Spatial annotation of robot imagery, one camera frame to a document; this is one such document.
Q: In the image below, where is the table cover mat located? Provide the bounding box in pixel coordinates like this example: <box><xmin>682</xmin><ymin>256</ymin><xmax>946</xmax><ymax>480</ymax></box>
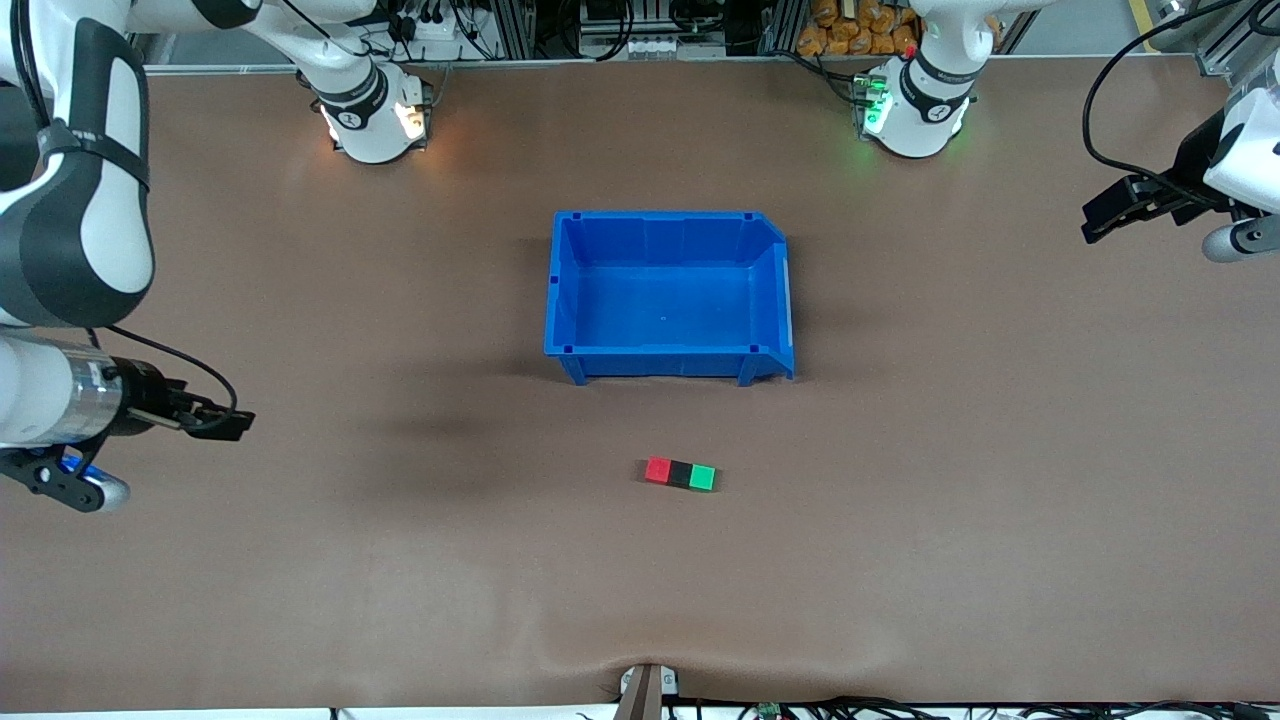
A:
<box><xmin>0</xmin><ymin>58</ymin><xmax>1280</xmax><ymax>713</ymax></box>

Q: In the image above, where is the bag of orange snacks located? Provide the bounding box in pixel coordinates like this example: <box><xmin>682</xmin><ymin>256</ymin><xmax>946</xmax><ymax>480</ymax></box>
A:
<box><xmin>797</xmin><ymin>0</ymin><xmax>919</xmax><ymax>57</ymax></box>

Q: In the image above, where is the white power strip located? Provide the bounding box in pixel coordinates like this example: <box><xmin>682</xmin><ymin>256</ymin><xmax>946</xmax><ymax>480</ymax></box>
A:
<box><xmin>385</xmin><ymin>10</ymin><xmax>471</xmax><ymax>63</ymax></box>

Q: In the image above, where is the blue plastic storage bin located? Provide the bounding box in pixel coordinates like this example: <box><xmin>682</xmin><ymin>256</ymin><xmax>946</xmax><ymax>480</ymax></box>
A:
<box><xmin>543</xmin><ymin>210</ymin><xmax>797</xmax><ymax>387</ymax></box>

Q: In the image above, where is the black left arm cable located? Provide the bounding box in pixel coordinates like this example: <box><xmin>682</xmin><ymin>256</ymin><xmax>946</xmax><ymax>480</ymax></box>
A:
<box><xmin>1083</xmin><ymin>0</ymin><xmax>1226</xmax><ymax>206</ymax></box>

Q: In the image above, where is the aluminium frame structure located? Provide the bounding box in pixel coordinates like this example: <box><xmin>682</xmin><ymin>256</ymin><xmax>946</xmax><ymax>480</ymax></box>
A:
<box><xmin>1195</xmin><ymin>0</ymin><xmax>1280</xmax><ymax>76</ymax></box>

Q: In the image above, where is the aluminium frame post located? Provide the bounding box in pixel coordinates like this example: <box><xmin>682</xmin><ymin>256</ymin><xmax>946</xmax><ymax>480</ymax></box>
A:
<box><xmin>758</xmin><ymin>0</ymin><xmax>806</xmax><ymax>56</ymax></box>
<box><xmin>488</xmin><ymin>0</ymin><xmax>536</xmax><ymax>61</ymax></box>

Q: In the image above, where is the metal table edge rail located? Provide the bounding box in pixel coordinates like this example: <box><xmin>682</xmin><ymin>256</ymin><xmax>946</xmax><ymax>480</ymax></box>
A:
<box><xmin>145</xmin><ymin>56</ymin><xmax>1216</xmax><ymax>79</ymax></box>

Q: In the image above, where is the metal camera mount clamp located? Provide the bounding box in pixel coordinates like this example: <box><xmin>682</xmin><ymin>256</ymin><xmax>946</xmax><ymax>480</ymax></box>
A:
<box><xmin>620</xmin><ymin>663</ymin><xmax>679</xmax><ymax>720</ymax></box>

